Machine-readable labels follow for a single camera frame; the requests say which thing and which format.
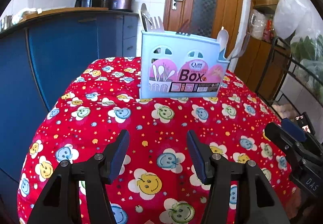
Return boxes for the white plastic bag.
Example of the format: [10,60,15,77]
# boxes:
[273,0,320,39]

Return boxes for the steel table knife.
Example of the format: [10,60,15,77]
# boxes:
[139,3,150,33]

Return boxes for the leafy greens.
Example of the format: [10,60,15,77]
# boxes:
[290,34,323,91]

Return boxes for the light blue utensil box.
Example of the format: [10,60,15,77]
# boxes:
[139,30,231,100]

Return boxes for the wooden shelf unit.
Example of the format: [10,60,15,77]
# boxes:
[233,0,296,99]

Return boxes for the eggs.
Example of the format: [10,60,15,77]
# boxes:
[273,103,299,120]

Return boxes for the dark rice cooker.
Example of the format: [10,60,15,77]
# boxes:
[105,0,136,12]

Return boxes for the white cloth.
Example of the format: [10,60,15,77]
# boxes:
[11,7,42,24]

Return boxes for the blue kitchen base cabinet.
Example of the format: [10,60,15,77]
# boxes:
[0,9,141,183]

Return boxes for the black metal rack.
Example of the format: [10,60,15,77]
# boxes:
[254,36,323,125]

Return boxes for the red bottles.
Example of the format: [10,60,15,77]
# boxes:
[263,19,276,42]

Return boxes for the red smiley flower tablecloth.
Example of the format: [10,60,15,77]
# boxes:
[17,56,298,224]

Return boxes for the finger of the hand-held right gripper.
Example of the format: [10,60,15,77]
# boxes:
[264,122,304,155]
[281,117,308,143]

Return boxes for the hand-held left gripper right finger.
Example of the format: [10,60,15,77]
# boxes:
[186,130,292,224]

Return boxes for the metal cup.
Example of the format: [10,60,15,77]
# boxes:
[0,15,14,32]

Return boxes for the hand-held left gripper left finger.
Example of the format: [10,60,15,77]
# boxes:
[26,129,130,224]

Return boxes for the clear plastic bag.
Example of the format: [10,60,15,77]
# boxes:
[249,10,267,39]

